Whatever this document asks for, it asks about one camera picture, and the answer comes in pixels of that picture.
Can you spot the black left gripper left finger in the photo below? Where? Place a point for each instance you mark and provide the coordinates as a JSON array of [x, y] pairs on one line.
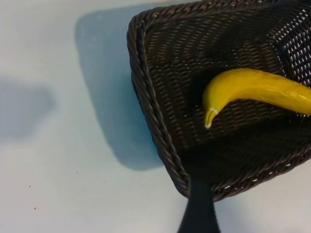
[[193, 213]]

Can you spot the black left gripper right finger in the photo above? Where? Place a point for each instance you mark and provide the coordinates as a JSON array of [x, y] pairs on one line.
[[206, 213]]

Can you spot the yellow banana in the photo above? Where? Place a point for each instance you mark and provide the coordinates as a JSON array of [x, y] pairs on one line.
[[255, 85]]

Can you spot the dark brown wicker basket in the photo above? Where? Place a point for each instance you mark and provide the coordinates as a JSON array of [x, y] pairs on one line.
[[194, 48]]

